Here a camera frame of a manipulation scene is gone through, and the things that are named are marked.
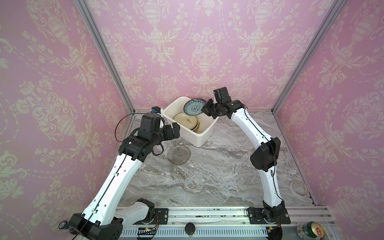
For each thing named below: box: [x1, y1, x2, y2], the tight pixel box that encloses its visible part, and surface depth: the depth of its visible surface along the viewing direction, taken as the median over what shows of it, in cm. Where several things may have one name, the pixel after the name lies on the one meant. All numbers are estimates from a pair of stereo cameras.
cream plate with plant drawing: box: [173, 112, 200, 133], surface depth 108 cm
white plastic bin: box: [162, 96, 219, 147], surface depth 101 cm
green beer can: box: [297, 221, 326, 240], surface depth 64 cm
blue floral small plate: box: [183, 98, 206, 116], surface depth 94 cm
